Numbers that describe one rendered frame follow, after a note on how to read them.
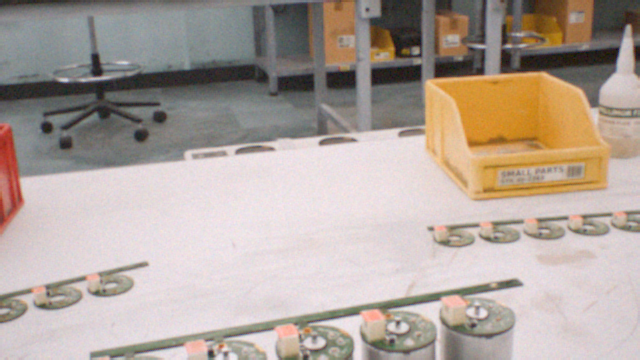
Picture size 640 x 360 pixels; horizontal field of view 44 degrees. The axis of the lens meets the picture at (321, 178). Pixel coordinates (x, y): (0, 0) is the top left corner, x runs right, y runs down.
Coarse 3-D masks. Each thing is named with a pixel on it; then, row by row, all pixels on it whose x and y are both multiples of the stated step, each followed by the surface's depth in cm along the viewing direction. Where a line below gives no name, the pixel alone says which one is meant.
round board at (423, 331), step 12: (384, 312) 27; (396, 312) 27; (408, 312) 27; (408, 324) 26; (420, 324) 26; (432, 324) 26; (360, 336) 26; (396, 336) 25; (408, 336) 25; (420, 336) 25; (432, 336) 25; (384, 348) 25; (396, 348) 25; (408, 348) 25; (420, 348) 25
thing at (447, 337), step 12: (468, 312) 26; (480, 312) 26; (444, 336) 26; (456, 336) 26; (468, 336) 25; (492, 336) 25; (504, 336) 26; (444, 348) 26; (456, 348) 26; (468, 348) 26; (480, 348) 26; (492, 348) 26; (504, 348) 26
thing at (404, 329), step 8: (392, 328) 26; (400, 328) 26; (408, 328) 26; (432, 344) 25; (368, 352) 25; (376, 352) 25; (384, 352) 25; (416, 352) 25; (424, 352) 25; (432, 352) 25
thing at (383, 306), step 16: (464, 288) 28; (480, 288) 28; (496, 288) 28; (512, 288) 28; (368, 304) 27; (384, 304) 27; (400, 304) 27; (416, 304) 27; (272, 320) 27; (288, 320) 27; (304, 320) 27; (320, 320) 27; (192, 336) 26; (208, 336) 26; (224, 336) 26; (96, 352) 25; (112, 352) 25; (128, 352) 25; (144, 352) 25
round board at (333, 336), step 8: (296, 328) 26; (304, 328) 26; (312, 328) 26; (320, 328) 26; (328, 328) 26; (336, 328) 26; (304, 336) 26; (320, 336) 26; (328, 336) 25; (336, 336) 25; (344, 336) 25; (328, 344) 25; (336, 344) 25; (344, 344) 25; (352, 344) 25; (280, 352) 25; (304, 352) 24; (312, 352) 25; (320, 352) 25; (328, 352) 25; (336, 352) 25; (344, 352) 25; (352, 352) 25
